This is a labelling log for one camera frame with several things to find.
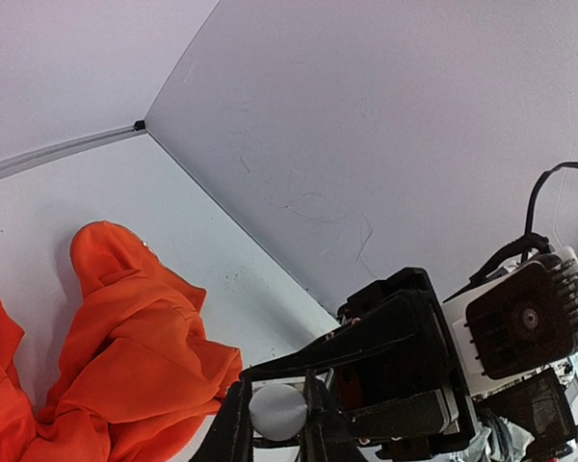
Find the white nail polish cap brush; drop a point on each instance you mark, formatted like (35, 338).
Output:
(278, 412)

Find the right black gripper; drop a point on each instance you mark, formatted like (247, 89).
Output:
(397, 379)

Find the orange cloth garment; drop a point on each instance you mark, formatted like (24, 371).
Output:
(138, 376)

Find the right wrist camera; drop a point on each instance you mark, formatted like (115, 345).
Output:
(518, 322)

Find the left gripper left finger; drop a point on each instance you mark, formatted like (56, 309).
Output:
(230, 436)

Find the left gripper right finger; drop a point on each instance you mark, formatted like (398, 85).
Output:
(325, 436)

